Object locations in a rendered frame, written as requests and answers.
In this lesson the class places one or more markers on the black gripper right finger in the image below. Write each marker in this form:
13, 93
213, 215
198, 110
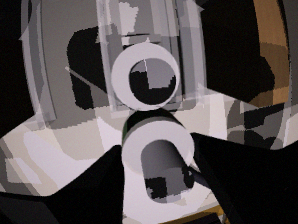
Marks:
249, 182

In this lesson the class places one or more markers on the tan rectangular block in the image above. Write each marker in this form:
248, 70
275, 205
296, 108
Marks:
15, 102
247, 50

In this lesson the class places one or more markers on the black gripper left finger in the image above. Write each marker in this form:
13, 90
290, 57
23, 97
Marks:
94, 197

